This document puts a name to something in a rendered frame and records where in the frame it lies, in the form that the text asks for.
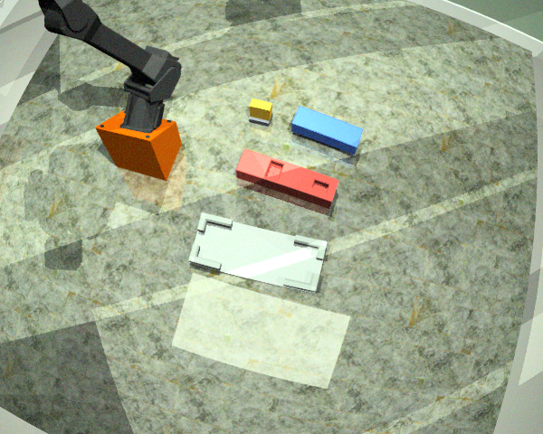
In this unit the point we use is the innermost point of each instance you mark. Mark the grey rectangular frame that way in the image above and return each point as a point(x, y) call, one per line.
point(260, 121)

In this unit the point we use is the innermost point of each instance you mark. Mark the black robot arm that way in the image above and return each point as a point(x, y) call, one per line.
point(152, 66)

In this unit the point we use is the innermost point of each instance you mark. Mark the red toy airplane fuselage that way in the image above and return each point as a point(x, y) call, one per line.
point(286, 178)

